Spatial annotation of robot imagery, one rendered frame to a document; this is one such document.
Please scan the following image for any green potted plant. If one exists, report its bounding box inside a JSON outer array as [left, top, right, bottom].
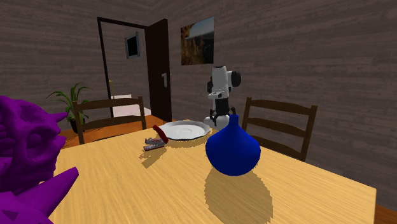
[[45, 81, 92, 134]]

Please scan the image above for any landscape wall picture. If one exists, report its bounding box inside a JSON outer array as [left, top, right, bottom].
[[181, 17, 215, 66]]

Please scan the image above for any blue bulbous vase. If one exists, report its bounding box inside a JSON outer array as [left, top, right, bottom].
[[205, 114, 261, 177]]

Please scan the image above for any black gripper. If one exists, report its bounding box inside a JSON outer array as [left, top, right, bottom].
[[209, 97, 237, 126]]

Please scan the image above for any grey framed dark picture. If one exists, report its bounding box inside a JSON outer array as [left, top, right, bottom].
[[124, 31, 141, 60]]

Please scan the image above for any red pocket multi-tool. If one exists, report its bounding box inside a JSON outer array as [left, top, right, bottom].
[[143, 124, 170, 152]]

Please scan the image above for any dark wooden chair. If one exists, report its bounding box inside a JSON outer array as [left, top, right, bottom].
[[72, 95, 148, 145], [241, 97, 318, 163]]

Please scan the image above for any purple spiky figure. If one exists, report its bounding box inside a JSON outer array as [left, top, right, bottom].
[[0, 95, 80, 224]]

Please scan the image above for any wooden dining table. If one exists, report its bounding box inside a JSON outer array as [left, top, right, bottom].
[[49, 119, 378, 224]]

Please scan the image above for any white plate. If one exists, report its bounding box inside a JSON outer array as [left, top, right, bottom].
[[158, 120, 212, 141]]

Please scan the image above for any dark brown door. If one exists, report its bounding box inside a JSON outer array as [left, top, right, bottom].
[[97, 17, 173, 123]]

